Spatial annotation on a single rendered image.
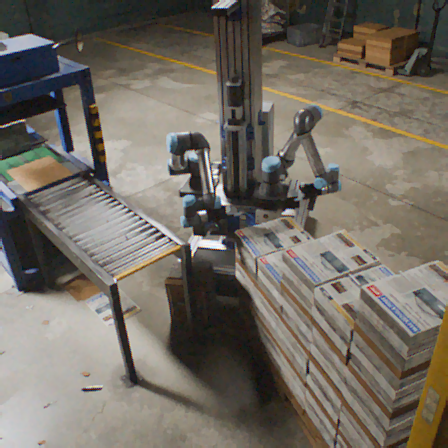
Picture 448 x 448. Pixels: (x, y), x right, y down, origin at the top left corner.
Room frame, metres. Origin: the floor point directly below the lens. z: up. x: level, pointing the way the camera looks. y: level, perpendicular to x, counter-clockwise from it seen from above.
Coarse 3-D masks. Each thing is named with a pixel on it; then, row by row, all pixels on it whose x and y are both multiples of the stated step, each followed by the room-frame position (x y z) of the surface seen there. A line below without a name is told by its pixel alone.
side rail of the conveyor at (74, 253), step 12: (24, 204) 3.05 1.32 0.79; (36, 216) 2.88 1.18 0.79; (48, 228) 2.72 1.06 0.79; (60, 240) 2.58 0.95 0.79; (72, 240) 2.55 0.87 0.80; (72, 252) 2.45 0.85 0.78; (84, 252) 2.42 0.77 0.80; (84, 264) 2.32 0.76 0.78; (96, 264) 2.30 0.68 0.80; (96, 276) 2.22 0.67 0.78; (108, 276) 2.18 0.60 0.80; (108, 288) 2.11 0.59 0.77
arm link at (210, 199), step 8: (192, 136) 2.77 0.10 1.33; (200, 136) 2.78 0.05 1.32; (200, 144) 2.74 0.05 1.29; (208, 144) 2.77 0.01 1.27; (200, 152) 2.72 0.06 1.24; (208, 152) 2.74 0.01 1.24; (200, 160) 2.69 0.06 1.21; (208, 160) 2.69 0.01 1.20; (200, 168) 2.67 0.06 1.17; (208, 168) 2.65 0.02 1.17; (208, 176) 2.62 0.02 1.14; (208, 184) 2.58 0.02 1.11; (208, 192) 2.55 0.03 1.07; (208, 200) 2.52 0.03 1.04; (216, 200) 2.52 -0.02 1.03; (208, 208) 2.50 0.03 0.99; (216, 208) 2.51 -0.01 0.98
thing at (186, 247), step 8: (88, 176) 3.39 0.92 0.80; (96, 184) 3.25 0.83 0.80; (112, 192) 3.12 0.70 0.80; (120, 200) 3.00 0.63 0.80; (128, 208) 2.89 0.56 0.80; (136, 208) 2.88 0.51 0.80; (144, 216) 2.77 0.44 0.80; (152, 224) 2.67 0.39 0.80; (160, 224) 2.67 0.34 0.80; (168, 232) 2.57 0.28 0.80; (176, 240) 2.48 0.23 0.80; (184, 240) 2.48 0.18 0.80; (184, 248) 2.41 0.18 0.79; (176, 256) 2.48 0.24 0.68; (184, 256) 2.41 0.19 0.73
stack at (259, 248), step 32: (288, 224) 2.53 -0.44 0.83; (256, 256) 2.25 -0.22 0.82; (256, 320) 2.25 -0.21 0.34; (288, 320) 1.89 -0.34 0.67; (256, 352) 2.28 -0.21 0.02; (288, 352) 1.88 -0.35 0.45; (320, 352) 1.61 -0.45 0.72; (288, 384) 1.86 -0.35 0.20; (320, 384) 1.58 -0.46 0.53; (320, 416) 1.55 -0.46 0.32
